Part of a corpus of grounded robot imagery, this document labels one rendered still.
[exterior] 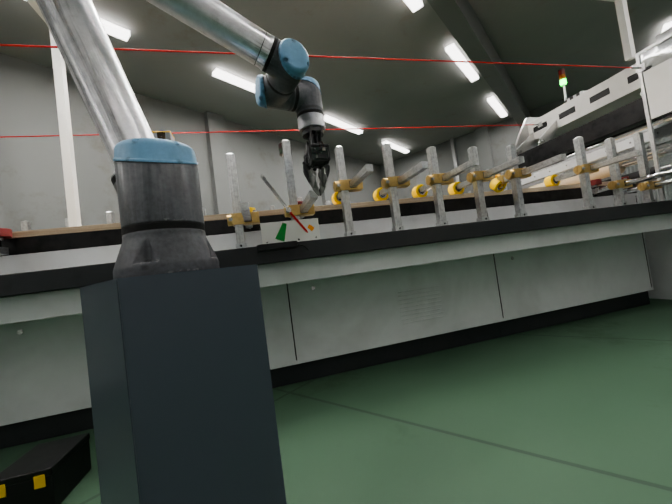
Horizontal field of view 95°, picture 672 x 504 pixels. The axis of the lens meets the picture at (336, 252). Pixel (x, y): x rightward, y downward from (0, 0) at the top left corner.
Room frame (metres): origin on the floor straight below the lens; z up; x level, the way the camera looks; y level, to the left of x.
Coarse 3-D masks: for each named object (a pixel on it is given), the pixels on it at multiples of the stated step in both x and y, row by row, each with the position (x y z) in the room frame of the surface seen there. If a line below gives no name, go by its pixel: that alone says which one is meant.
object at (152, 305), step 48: (96, 288) 0.53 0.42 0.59; (144, 288) 0.48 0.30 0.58; (192, 288) 0.54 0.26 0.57; (240, 288) 0.61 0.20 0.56; (96, 336) 0.55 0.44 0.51; (144, 336) 0.48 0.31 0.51; (192, 336) 0.53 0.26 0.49; (240, 336) 0.60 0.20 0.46; (96, 384) 0.58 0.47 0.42; (144, 384) 0.47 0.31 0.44; (192, 384) 0.52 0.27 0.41; (240, 384) 0.59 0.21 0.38; (96, 432) 0.60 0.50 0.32; (144, 432) 0.47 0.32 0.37; (192, 432) 0.52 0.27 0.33; (240, 432) 0.58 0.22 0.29; (144, 480) 0.46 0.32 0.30; (192, 480) 0.51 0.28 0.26; (240, 480) 0.57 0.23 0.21
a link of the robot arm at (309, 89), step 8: (304, 80) 0.97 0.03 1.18; (312, 80) 0.98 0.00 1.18; (304, 88) 0.96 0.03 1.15; (312, 88) 0.97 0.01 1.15; (304, 96) 0.96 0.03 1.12; (312, 96) 0.97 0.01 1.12; (320, 96) 1.00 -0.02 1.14; (304, 104) 0.97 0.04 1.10; (312, 104) 0.97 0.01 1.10; (320, 104) 0.99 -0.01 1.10; (296, 112) 1.01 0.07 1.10; (304, 112) 0.97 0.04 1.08; (320, 112) 0.99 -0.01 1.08
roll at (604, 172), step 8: (632, 160) 2.28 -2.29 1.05; (600, 168) 2.46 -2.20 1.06; (608, 168) 2.40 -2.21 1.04; (624, 168) 2.39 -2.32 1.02; (576, 176) 2.65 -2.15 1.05; (592, 176) 2.53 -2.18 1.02; (600, 176) 2.48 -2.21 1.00; (608, 176) 2.45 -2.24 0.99; (544, 184) 2.95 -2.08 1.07; (560, 184) 2.79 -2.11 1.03; (568, 184) 2.73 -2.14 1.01
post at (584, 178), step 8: (576, 144) 1.83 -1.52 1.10; (576, 152) 1.84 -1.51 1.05; (584, 152) 1.82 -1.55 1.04; (576, 160) 1.84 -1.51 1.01; (584, 160) 1.81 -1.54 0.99; (584, 176) 1.81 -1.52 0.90; (584, 184) 1.82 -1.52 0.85; (584, 192) 1.83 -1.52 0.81; (584, 200) 1.84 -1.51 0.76; (592, 200) 1.82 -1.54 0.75
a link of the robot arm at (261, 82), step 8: (256, 80) 0.92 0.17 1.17; (264, 80) 0.89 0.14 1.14; (256, 88) 0.93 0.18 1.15; (264, 88) 0.90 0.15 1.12; (296, 88) 0.95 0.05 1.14; (256, 96) 0.94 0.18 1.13; (264, 96) 0.91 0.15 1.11; (272, 96) 0.90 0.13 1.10; (280, 96) 0.90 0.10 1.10; (288, 96) 0.91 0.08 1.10; (296, 96) 0.95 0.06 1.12; (264, 104) 0.93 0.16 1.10; (272, 104) 0.94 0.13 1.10; (280, 104) 0.94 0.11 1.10; (288, 104) 0.96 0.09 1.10; (296, 104) 0.97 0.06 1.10
